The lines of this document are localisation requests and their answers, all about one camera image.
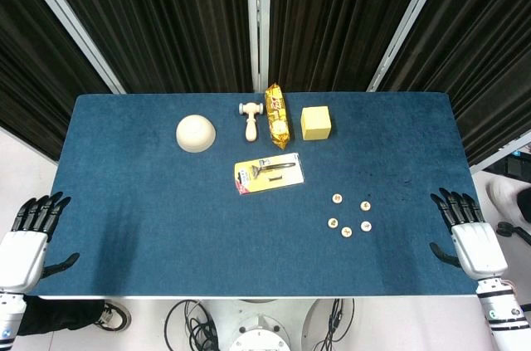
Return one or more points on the wooden toy hammer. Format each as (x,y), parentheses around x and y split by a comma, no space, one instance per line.
(251,129)

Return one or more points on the yellow foam cube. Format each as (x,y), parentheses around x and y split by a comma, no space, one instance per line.
(316,123)

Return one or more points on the yellow snack packet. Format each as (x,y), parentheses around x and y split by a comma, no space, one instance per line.
(278,118)

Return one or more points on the black trouser leg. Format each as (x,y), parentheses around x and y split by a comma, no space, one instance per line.
(62,318)

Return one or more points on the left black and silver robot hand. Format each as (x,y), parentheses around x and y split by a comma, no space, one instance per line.
(20,255)

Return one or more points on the black and white sneaker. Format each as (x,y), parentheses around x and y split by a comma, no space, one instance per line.
(114,318)

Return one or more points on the dark box with blue label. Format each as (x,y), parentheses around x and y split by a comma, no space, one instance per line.
(514,166)

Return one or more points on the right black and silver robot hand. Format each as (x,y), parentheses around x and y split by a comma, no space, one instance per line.
(479,249)

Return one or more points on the cream upturned bowl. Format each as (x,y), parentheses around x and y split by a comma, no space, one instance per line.
(195,133)

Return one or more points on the blue fabric table mat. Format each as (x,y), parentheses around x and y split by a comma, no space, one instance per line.
(207,222)

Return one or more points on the black pleated curtain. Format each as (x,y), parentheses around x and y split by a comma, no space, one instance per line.
(33,77)
(332,15)
(166,15)
(477,56)

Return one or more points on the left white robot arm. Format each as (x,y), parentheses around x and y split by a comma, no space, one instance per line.
(10,318)

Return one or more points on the grey metal partition frame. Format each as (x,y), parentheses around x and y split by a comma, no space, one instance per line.
(498,154)
(257,15)
(412,15)
(65,15)

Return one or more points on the black office chair base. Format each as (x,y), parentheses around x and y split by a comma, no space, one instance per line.
(512,230)

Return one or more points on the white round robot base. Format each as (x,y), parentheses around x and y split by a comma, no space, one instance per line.
(257,326)

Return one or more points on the razor blister pack yellow card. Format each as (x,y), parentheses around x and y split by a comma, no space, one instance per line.
(265,181)

